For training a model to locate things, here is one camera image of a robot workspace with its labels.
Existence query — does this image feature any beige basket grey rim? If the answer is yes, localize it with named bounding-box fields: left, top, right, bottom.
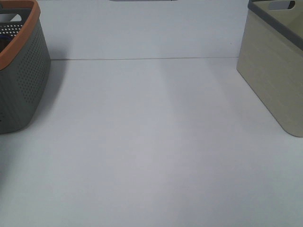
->
left=237, top=0, right=303, bottom=137

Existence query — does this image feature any brown towel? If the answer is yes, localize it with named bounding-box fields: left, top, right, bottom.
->
left=0, top=39, right=10, bottom=52

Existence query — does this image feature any grey perforated basket orange rim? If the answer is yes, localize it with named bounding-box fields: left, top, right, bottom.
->
left=0, top=0, right=51, bottom=134

